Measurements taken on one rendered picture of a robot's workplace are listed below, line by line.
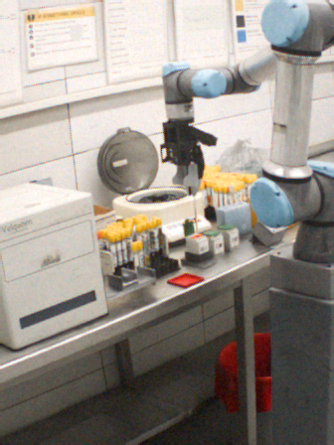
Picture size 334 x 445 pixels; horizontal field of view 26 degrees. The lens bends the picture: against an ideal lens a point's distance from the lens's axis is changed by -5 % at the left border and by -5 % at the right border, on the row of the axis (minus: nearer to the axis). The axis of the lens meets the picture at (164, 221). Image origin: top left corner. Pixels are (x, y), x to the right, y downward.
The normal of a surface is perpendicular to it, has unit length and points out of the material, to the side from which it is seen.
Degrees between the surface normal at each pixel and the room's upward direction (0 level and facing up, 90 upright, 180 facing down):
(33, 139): 90
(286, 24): 80
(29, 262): 90
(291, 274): 90
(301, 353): 90
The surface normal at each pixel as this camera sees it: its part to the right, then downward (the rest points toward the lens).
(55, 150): 0.68, 0.14
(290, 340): -0.73, 0.25
